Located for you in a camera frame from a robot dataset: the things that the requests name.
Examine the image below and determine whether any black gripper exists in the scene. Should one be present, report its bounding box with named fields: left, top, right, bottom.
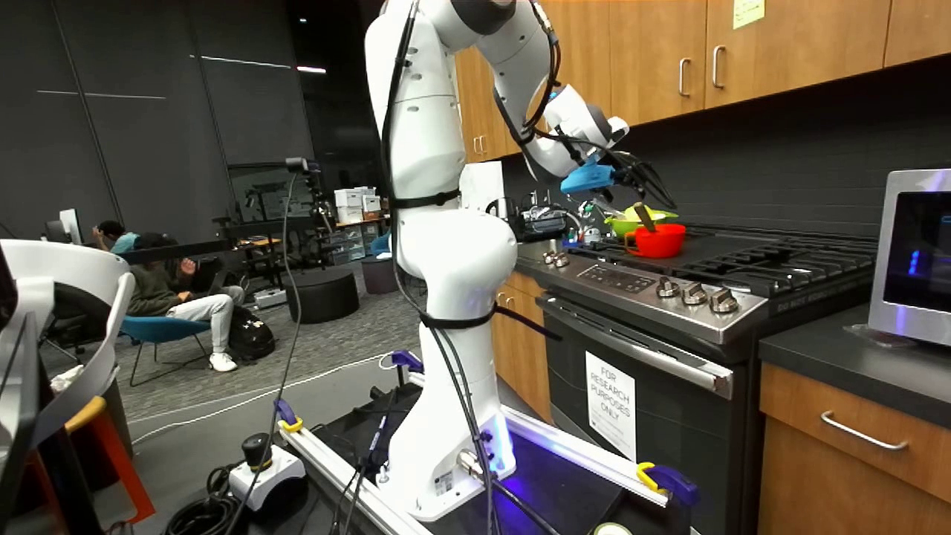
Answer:
left=606, top=148, right=674, bottom=209

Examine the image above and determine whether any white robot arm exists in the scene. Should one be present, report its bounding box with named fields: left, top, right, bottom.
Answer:
left=366, top=0, right=631, bottom=522

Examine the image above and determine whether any green bowl with food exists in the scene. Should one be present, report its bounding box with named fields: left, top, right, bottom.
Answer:
left=606, top=209, right=674, bottom=237

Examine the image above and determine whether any chrome kitchen faucet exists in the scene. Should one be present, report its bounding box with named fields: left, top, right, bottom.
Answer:
left=524, top=197, right=583, bottom=242

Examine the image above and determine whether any stainless steel stove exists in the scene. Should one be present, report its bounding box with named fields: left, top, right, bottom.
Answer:
left=518, top=227, right=873, bottom=535

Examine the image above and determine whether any yellow sticky note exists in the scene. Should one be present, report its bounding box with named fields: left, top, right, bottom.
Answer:
left=732, top=0, right=765, bottom=31

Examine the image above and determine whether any white paper on oven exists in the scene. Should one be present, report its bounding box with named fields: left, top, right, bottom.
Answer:
left=586, top=355, right=637, bottom=460

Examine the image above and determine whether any black microwave oven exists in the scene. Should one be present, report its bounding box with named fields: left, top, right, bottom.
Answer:
left=869, top=170, right=951, bottom=344

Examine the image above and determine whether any seated person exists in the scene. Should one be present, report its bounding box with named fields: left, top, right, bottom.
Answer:
left=91, top=221, right=237, bottom=375

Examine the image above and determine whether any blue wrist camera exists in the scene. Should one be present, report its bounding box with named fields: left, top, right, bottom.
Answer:
left=560, top=161, right=616, bottom=194

